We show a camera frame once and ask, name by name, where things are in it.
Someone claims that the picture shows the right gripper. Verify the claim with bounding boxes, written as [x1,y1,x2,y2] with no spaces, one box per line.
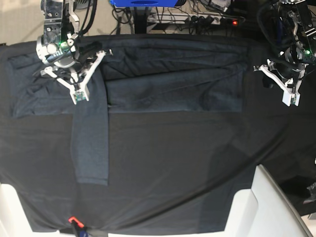
[36,36,113,105]

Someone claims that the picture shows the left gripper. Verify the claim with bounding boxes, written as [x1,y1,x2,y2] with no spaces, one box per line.
[253,48,309,106]

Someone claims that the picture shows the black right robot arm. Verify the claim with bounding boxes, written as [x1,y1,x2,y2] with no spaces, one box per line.
[36,0,113,104]

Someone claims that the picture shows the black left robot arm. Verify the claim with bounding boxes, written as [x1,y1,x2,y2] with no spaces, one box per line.
[253,0,316,106]

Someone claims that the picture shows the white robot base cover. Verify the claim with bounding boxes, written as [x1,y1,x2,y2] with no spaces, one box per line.
[224,165,312,237]

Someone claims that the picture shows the blue plastic bin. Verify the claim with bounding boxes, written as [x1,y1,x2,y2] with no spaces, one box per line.
[109,0,186,7]

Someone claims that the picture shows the metal table leg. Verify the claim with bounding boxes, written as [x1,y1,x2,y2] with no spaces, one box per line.
[131,7,152,34]

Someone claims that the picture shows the white power strip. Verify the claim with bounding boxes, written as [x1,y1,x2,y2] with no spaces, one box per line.
[147,12,244,26]

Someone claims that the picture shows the red black clamp bottom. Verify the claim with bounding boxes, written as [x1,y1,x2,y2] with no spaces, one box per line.
[68,216,89,237]

